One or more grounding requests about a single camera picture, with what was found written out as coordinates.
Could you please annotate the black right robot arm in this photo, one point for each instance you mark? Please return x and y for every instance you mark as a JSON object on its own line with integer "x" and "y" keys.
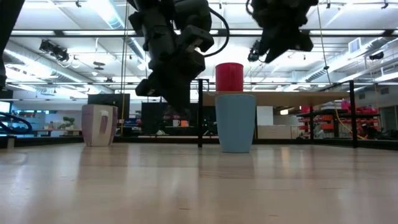
{"x": 280, "y": 2}

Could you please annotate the small orange background cup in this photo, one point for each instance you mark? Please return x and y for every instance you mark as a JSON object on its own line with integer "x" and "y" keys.
{"x": 184, "y": 123}

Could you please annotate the small white background cup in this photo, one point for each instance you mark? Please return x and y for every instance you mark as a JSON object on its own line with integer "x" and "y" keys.
{"x": 176, "y": 123}

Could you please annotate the black camera on frame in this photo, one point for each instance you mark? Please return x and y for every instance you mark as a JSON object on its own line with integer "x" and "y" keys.
{"x": 53, "y": 49}

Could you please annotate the black table edge rail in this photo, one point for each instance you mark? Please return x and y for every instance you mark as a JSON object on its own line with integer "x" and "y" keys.
{"x": 295, "y": 141}

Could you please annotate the lilac and white mug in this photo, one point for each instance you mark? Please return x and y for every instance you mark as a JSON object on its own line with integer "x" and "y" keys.
{"x": 99, "y": 126}

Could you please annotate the white cabinet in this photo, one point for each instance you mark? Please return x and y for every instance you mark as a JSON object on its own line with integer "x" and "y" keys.
{"x": 273, "y": 124}

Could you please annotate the small green potted plant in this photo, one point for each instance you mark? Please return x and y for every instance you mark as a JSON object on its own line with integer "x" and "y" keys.
{"x": 67, "y": 122}

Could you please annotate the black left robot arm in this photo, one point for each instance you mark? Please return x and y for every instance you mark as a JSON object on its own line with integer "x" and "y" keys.
{"x": 9, "y": 31}

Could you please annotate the wooden shelf with black legs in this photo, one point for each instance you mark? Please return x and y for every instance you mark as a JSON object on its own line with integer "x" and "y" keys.
{"x": 295, "y": 98}

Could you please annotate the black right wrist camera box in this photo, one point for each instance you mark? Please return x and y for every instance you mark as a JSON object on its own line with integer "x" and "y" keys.
{"x": 303, "y": 42}

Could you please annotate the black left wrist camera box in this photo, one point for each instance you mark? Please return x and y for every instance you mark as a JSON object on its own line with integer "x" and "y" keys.
{"x": 196, "y": 37}

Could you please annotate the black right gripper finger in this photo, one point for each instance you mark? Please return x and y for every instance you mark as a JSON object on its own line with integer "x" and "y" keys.
{"x": 275, "y": 48}

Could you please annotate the dark monitor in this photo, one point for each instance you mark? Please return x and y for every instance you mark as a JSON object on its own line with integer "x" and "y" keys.
{"x": 109, "y": 104}

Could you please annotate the rack with red bins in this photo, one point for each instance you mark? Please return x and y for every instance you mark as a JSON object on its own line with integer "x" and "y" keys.
{"x": 339, "y": 121}

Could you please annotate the red mug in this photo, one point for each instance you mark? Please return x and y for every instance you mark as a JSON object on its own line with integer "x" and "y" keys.
{"x": 229, "y": 77}

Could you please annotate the black frame beam with lights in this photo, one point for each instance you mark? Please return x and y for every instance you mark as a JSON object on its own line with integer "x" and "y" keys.
{"x": 93, "y": 32}

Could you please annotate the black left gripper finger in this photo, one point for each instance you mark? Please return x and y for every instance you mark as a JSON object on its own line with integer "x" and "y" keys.
{"x": 147, "y": 88}
{"x": 178, "y": 96}

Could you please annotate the light blue cup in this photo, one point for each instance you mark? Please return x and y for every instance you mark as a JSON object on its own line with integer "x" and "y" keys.
{"x": 235, "y": 124}

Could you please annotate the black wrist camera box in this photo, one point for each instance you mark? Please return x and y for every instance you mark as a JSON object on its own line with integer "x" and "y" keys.
{"x": 303, "y": 42}
{"x": 196, "y": 37}

